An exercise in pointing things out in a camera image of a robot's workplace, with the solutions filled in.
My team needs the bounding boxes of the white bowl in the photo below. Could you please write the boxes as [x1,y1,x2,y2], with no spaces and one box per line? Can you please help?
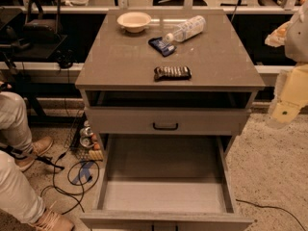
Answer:
[117,12,151,33]

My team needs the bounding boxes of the thin cable right floor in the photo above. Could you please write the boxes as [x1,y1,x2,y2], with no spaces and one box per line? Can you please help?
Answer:
[235,198,307,231]

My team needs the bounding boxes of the tan boot lower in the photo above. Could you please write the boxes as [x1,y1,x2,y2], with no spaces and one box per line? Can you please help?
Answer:
[30,209,74,231]

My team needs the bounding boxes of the black drawer handle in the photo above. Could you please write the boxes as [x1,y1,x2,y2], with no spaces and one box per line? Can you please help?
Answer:
[152,122,179,131]

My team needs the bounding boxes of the grey drawer cabinet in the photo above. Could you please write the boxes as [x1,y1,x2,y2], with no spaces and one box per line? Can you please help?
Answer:
[74,8,267,231]

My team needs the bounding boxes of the dark rxbar chocolate bar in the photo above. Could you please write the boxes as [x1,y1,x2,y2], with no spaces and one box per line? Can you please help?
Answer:
[154,66,192,81]

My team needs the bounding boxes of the closed top drawer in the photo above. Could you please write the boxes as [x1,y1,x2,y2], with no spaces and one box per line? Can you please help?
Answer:
[85,107,249,136]

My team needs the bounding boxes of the person's leg light trousers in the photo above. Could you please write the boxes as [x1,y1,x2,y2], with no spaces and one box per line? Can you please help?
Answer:
[0,91,33,153]

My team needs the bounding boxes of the blue snack packet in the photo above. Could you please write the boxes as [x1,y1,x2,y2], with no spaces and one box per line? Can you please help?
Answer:
[148,37,176,57]

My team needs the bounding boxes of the wire basket with cans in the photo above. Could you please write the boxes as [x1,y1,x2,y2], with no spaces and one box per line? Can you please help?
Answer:
[68,118,104,161]

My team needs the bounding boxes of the open middle drawer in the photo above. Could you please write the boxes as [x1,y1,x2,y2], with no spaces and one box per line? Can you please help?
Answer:
[81,135,253,231]

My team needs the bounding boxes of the tan boot upper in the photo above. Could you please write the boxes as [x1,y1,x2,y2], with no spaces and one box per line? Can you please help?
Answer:
[14,136,53,171]

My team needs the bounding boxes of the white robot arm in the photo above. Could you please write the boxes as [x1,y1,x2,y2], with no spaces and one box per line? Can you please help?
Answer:
[265,2,308,129]

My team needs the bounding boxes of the black cable on floor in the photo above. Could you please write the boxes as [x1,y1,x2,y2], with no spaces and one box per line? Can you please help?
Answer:
[39,146,101,216]

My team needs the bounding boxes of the black bag on shelf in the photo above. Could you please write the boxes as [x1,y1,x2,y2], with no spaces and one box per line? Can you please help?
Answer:
[23,0,62,43]

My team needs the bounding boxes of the tan boot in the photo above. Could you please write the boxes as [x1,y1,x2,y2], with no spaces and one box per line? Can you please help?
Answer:
[14,136,53,171]
[30,209,74,231]

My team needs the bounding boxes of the clear plastic water bottle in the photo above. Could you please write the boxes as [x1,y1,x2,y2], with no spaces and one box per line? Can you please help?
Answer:
[165,15,206,42]

